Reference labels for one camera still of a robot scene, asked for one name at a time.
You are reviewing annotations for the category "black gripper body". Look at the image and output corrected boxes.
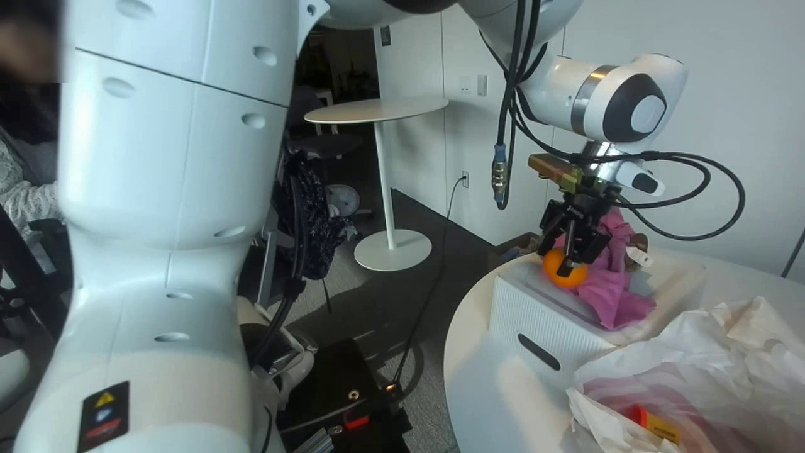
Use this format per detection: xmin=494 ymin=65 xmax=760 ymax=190
xmin=538 ymin=186 xmax=625 ymax=264

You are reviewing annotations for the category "orange ball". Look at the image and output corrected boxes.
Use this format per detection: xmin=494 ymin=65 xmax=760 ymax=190
xmin=538 ymin=243 xmax=593 ymax=293

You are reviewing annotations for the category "pink cloth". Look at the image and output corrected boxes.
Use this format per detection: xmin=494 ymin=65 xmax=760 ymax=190
xmin=576 ymin=207 xmax=659 ymax=332

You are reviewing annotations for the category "white plastic bag red print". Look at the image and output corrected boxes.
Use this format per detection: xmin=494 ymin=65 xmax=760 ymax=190
xmin=563 ymin=294 xmax=805 ymax=453

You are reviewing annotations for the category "white round side table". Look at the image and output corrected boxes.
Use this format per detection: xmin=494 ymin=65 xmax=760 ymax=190
xmin=302 ymin=93 xmax=454 ymax=277

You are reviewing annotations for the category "dark backpack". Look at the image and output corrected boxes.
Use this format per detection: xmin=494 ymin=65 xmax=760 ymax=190
xmin=274 ymin=151 xmax=353 ymax=284

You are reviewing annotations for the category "black controller box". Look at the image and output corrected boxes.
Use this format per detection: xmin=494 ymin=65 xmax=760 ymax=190
xmin=278 ymin=334 xmax=415 ymax=453

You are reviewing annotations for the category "green gold wrist camera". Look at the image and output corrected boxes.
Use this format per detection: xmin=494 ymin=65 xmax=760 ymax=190
xmin=527 ymin=151 xmax=591 ymax=193

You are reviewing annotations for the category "blue silver cable connector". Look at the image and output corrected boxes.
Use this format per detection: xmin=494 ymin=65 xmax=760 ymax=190
xmin=490 ymin=144 xmax=513 ymax=214

